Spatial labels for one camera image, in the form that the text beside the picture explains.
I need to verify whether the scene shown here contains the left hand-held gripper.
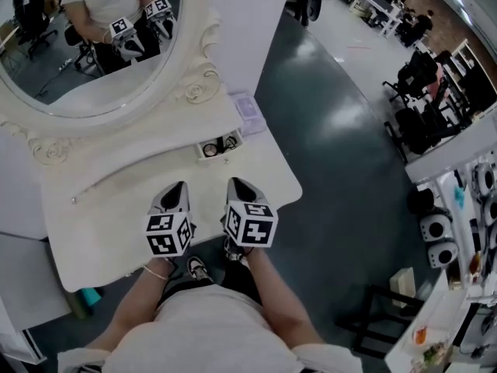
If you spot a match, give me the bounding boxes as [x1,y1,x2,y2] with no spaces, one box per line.
[145,180,196,257]

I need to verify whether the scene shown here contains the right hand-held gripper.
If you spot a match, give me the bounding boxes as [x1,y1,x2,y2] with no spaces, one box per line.
[223,176,280,249]

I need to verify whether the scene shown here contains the small white drawer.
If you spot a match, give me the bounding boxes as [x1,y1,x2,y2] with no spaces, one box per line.
[195,127,246,167]

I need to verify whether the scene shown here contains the black makeup item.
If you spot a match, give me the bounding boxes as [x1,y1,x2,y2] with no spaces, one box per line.
[217,135,238,155]

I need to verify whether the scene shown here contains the person's left forearm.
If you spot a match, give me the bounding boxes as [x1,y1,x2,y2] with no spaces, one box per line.
[83,255,176,351]

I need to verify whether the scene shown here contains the person's right forearm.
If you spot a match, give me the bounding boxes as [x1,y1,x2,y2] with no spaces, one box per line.
[244,246,325,347]

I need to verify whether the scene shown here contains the white vanity table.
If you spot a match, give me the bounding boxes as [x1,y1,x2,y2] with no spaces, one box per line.
[0,91,304,294]

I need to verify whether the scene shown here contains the teal object under vanity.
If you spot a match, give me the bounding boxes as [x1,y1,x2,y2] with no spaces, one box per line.
[78,287,105,309]

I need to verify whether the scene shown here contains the person's right white sneaker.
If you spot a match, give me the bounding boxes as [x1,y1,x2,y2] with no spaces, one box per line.
[222,235,250,268]

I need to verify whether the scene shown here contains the person's white sneaker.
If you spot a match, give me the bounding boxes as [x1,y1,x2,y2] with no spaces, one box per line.
[222,235,250,268]
[186,256,214,284]

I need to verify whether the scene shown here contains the person's left white sneaker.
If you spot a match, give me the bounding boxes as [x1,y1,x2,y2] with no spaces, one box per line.
[186,256,214,284]

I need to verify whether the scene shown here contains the person's black trousers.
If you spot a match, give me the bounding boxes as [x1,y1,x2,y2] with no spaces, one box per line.
[155,260,266,312]

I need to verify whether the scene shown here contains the person's white shirt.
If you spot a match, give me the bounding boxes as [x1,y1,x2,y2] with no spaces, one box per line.
[57,284,364,373]

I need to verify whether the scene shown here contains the white side cabinet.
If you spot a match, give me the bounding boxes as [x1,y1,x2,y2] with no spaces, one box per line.
[0,229,73,332]

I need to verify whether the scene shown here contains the black square stool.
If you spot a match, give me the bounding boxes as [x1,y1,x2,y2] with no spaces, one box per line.
[335,284,426,359]

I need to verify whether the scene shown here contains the small wooden box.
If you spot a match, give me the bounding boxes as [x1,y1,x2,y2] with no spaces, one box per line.
[389,267,417,307]

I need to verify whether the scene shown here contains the black round object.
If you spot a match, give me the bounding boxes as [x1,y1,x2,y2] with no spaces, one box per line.
[406,187,436,214]

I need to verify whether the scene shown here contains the white round device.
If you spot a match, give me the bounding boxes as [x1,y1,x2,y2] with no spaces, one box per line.
[419,211,454,243]
[426,239,460,270]
[472,162,497,198]

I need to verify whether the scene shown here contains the black office chair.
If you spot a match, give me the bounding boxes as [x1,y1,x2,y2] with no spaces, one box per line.
[382,50,443,103]
[383,101,467,165]

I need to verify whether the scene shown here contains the white shelf rack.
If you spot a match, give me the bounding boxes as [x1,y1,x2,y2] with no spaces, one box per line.
[384,152,497,373]

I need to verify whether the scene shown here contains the row of white desks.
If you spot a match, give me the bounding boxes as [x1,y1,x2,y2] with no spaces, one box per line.
[335,0,407,39]

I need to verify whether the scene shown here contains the thin gold bracelet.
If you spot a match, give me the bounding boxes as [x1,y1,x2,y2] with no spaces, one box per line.
[142,264,170,281]

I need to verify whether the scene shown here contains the oval mirror ornate white frame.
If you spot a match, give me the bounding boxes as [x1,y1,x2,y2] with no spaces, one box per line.
[0,0,234,166]

